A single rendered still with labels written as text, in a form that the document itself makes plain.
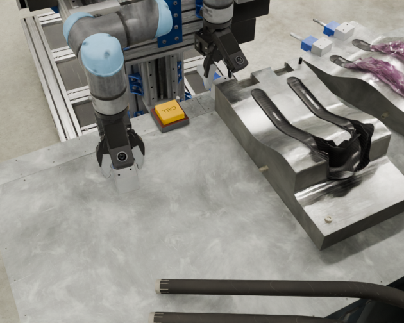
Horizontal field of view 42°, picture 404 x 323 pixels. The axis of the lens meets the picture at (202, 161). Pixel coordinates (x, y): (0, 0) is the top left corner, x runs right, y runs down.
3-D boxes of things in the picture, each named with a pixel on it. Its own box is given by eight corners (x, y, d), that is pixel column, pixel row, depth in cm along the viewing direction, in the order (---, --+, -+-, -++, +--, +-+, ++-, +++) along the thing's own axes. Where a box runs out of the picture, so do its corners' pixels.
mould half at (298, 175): (214, 109, 143) (215, 71, 133) (294, 81, 151) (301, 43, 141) (319, 251, 114) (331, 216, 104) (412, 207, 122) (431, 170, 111)
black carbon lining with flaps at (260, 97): (245, 97, 136) (248, 68, 129) (297, 79, 141) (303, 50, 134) (323, 192, 116) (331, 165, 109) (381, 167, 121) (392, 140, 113)
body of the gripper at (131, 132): (129, 124, 122) (123, 84, 113) (138, 150, 117) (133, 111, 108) (96, 132, 120) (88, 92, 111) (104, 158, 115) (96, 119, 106)
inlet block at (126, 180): (106, 155, 132) (103, 141, 128) (126, 150, 133) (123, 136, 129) (118, 194, 124) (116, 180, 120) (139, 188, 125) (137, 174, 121)
